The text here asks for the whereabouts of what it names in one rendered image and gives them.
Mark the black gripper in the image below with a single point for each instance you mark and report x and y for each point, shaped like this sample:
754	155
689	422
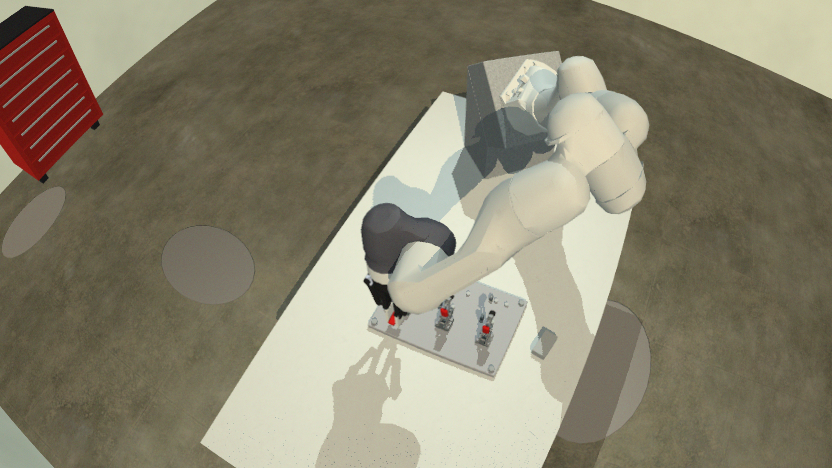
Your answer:
386	302

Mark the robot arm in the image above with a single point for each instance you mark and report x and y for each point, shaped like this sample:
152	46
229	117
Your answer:
528	205

